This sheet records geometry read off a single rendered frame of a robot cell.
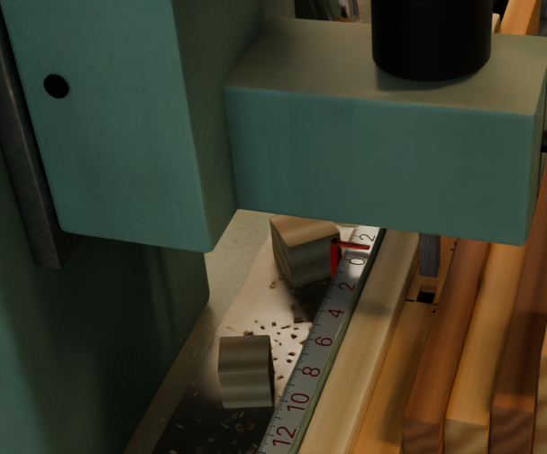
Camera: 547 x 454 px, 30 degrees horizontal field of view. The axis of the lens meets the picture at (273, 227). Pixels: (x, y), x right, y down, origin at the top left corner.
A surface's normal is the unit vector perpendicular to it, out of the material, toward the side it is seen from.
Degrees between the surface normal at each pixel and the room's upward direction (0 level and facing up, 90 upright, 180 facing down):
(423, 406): 0
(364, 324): 0
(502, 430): 90
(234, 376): 90
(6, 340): 90
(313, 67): 0
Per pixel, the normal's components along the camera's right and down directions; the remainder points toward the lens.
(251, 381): -0.02, 0.61
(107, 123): -0.32, 0.60
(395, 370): -0.09, -0.79
